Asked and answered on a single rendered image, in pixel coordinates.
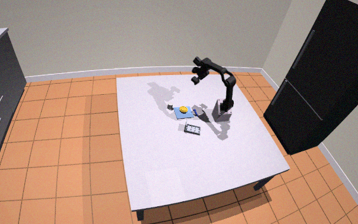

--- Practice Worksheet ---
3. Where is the grey dish rack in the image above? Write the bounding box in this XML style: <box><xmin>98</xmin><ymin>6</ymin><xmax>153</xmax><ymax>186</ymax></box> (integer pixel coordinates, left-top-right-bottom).
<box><xmin>184</xmin><ymin>119</ymin><xmax>201</xmax><ymax>135</ymax></box>

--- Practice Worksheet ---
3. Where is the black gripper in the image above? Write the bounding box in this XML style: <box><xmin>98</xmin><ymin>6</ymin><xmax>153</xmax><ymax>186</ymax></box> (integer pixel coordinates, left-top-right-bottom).
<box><xmin>191</xmin><ymin>69</ymin><xmax>210</xmax><ymax>85</ymax></box>

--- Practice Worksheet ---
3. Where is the yellow plate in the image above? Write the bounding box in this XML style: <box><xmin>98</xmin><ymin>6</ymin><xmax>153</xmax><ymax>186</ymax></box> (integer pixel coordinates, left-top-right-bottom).
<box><xmin>180</xmin><ymin>106</ymin><xmax>188</xmax><ymax>113</ymax></box>

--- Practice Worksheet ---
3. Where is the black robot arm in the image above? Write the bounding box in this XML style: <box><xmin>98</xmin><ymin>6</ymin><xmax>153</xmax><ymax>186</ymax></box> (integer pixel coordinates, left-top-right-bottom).
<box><xmin>192</xmin><ymin>56</ymin><xmax>237</xmax><ymax>112</ymax></box>

